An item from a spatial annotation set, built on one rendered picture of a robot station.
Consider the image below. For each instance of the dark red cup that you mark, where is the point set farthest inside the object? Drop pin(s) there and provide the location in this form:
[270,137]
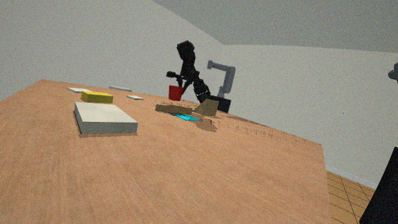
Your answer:
[175,93]

